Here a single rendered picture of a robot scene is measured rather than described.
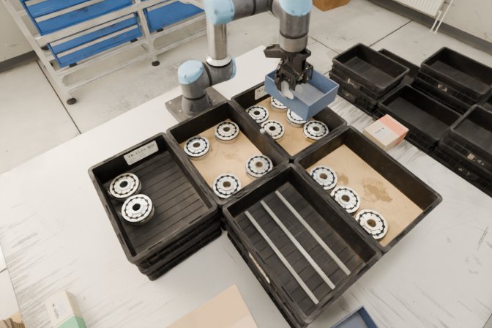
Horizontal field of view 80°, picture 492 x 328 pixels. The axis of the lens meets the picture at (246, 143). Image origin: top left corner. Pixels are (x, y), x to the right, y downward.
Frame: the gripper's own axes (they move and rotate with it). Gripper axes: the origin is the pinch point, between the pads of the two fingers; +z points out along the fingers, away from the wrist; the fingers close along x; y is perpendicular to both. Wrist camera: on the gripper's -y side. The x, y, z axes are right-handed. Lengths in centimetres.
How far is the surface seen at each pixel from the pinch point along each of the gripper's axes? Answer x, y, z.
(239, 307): -49, 37, 22
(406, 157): 45, 32, 47
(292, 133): 6.9, -2.3, 30.4
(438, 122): 111, 23, 85
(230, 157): -20.8, -8.7, 27.9
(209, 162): -28.8, -11.8, 27.2
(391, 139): 42, 24, 39
